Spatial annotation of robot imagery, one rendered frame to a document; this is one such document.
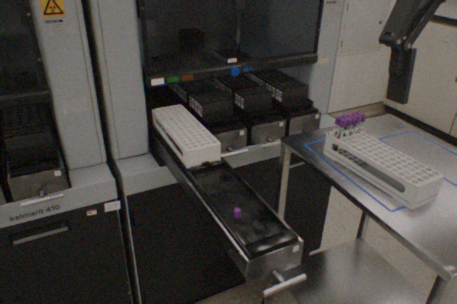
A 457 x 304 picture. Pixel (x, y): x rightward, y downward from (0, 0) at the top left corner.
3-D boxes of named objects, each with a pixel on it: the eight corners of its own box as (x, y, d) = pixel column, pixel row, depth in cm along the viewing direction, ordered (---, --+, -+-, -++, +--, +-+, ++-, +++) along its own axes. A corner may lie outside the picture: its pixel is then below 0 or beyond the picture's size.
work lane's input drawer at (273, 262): (145, 142, 130) (143, 117, 126) (183, 134, 136) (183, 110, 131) (255, 304, 75) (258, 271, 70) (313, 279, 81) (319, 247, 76)
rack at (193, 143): (152, 127, 125) (151, 109, 122) (181, 121, 129) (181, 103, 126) (187, 172, 102) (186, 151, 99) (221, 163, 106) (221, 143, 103)
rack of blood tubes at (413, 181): (321, 153, 110) (325, 133, 106) (347, 144, 114) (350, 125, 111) (411, 210, 88) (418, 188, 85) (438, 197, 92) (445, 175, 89)
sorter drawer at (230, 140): (145, 86, 175) (143, 67, 171) (174, 82, 181) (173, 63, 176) (214, 163, 120) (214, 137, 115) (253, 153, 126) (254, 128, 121)
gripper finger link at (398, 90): (417, 48, 46) (413, 48, 46) (407, 103, 49) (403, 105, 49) (397, 43, 48) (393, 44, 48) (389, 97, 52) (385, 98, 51)
